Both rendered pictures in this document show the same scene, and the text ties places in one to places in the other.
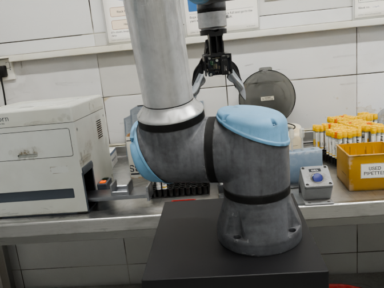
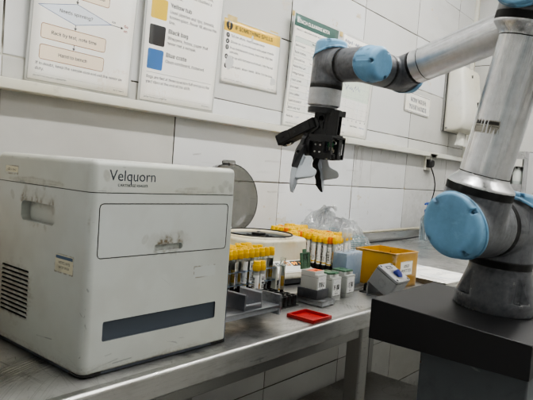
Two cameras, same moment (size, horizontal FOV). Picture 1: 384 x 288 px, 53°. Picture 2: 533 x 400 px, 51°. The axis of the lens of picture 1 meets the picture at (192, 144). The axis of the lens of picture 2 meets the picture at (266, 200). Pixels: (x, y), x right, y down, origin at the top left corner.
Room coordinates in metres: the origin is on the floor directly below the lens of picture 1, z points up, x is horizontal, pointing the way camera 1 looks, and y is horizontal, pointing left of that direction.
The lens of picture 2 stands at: (0.41, 1.06, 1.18)
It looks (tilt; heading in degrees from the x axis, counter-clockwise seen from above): 3 degrees down; 304
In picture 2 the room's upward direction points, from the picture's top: 4 degrees clockwise
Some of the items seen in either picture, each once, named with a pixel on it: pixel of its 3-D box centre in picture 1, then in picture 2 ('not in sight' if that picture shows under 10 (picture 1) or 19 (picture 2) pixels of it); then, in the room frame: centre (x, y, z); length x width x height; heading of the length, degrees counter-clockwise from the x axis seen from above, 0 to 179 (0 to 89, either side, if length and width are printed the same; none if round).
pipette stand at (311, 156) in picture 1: (303, 166); (347, 269); (1.07, -0.31, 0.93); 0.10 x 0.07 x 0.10; 91
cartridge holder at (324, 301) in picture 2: (227, 187); (312, 294); (1.05, -0.09, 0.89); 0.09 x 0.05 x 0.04; 177
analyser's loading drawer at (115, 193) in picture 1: (114, 190); (234, 305); (1.04, 0.23, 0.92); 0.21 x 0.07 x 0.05; 85
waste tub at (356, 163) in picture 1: (366, 165); (385, 266); (1.03, -0.48, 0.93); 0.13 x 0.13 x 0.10; 82
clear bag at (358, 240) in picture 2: not in sight; (347, 234); (1.41, -0.99, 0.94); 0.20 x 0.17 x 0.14; 66
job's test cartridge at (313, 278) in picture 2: not in sight; (312, 282); (1.05, -0.09, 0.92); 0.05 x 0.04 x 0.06; 177
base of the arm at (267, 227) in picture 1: (257, 208); (496, 282); (0.65, -0.11, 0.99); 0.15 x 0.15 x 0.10
